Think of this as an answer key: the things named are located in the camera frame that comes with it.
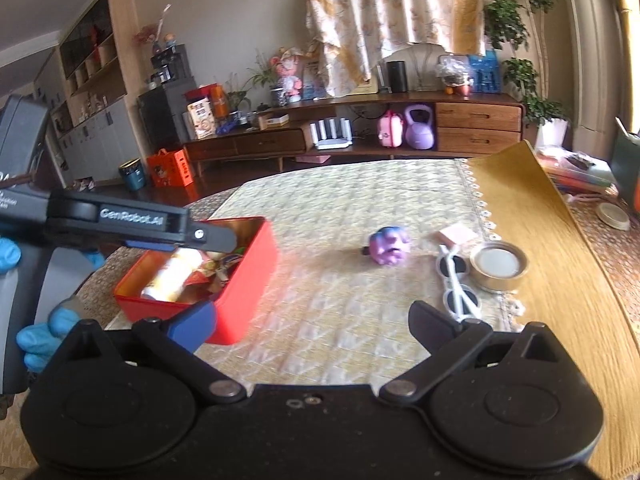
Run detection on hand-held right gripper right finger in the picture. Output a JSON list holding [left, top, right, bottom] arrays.
[[380, 301, 571, 403]]

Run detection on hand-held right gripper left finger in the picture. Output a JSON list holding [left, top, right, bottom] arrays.
[[65, 301, 248, 403]]

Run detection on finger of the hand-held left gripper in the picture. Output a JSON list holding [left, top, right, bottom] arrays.
[[177, 217, 238, 256]]

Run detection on white yellow label bottle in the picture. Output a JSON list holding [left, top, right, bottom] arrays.
[[140, 249, 201, 303]]

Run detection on red metal box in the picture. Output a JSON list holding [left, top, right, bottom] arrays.
[[114, 216, 278, 346]]

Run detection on person's left hand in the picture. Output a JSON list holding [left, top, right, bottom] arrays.
[[0, 237, 106, 373]]

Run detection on red foil packet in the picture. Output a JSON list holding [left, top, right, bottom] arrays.
[[187, 260, 231, 293]]

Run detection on teal round bin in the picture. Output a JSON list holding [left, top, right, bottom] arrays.
[[118, 158, 147, 192]]

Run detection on orange crate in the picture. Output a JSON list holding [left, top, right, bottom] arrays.
[[146, 147, 196, 189]]

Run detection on round metal lid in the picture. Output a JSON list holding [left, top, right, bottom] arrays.
[[469, 241, 530, 292]]

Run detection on purple toy figure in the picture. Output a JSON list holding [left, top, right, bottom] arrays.
[[362, 226, 412, 266]]

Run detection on pink sticky note pad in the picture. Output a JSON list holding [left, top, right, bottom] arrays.
[[434, 226, 478, 248]]

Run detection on cream patterned tablecloth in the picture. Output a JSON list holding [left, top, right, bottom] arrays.
[[0, 157, 521, 480]]

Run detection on black low cabinet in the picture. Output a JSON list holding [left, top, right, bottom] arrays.
[[137, 77, 198, 151]]

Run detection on printed snack box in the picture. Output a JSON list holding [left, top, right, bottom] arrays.
[[187, 99, 217, 140]]

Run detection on small potted plant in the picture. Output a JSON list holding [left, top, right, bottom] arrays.
[[247, 50, 288, 108], [225, 75, 251, 113]]

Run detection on white router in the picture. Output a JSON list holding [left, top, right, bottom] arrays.
[[309, 116, 353, 151]]

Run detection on black coffee machine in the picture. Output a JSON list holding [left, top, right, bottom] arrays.
[[150, 45, 191, 86]]

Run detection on pink doll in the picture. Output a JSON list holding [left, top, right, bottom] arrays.
[[272, 47, 306, 103]]

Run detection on beige lace tablecloth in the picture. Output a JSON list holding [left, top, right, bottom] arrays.
[[75, 160, 640, 341]]

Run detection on purple kettlebell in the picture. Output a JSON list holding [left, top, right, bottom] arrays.
[[404, 104, 436, 151]]

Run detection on wooden media cabinet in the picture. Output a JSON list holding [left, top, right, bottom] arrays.
[[182, 91, 526, 173]]

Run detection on white round lid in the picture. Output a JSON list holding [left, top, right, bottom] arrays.
[[595, 202, 632, 231]]

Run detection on black cylinder speaker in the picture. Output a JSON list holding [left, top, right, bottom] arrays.
[[387, 60, 408, 93]]

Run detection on green orange utensil holder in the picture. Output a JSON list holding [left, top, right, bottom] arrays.
[[610, 120, 640, 211]]

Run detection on clear plastic bag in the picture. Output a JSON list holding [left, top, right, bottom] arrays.
[[436, 55, 473, 97]]

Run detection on blue printed box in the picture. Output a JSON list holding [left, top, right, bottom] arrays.
[[467, 51, 502, 93]]

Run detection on tall potted plant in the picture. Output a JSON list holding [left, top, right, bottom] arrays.
[[482, 0, 573, 148]]

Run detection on patterned dust cloth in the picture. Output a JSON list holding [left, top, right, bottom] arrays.
[[306, 0, 496, 98]]

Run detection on beige curtain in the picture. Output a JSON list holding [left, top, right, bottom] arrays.
[[560, 0, 631, 126]]

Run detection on white frame sunglasses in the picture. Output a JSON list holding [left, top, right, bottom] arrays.
[[435, 245, 483, 321]]

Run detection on wooden wall shelf unit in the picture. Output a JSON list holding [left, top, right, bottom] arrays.
[[55, 0, 143, 181]]

